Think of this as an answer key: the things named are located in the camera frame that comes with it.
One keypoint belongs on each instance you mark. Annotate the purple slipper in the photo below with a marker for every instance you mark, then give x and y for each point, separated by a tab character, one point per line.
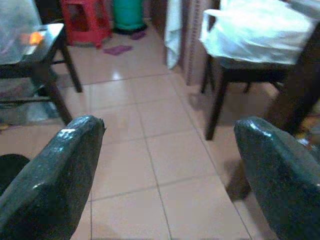
117	49
138	35

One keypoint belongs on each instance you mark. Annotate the white hanging cloth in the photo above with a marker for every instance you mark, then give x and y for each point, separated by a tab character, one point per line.
173	35

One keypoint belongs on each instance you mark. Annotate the orange fruit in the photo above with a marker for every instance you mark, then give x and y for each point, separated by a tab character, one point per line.
35	38

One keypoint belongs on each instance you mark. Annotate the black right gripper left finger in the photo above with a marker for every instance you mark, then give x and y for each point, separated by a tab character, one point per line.
50	180

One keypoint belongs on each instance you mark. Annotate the green plastic bin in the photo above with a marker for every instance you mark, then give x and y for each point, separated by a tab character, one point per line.
128	13

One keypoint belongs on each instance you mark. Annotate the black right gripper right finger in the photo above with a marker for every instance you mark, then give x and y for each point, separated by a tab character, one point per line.
287	180

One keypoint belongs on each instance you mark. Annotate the dark wooden chair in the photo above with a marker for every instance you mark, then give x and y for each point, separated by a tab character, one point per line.
250	72
47	62

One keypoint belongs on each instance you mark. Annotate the red plastic stool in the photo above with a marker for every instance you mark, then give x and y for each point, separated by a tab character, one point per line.
85	21

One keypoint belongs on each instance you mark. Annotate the clear plastic bag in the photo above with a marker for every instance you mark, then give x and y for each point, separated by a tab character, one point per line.
15	27

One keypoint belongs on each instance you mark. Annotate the white plastic bag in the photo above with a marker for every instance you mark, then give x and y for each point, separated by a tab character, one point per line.
255	32

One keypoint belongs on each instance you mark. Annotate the black round object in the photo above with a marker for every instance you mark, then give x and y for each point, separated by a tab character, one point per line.
11	170

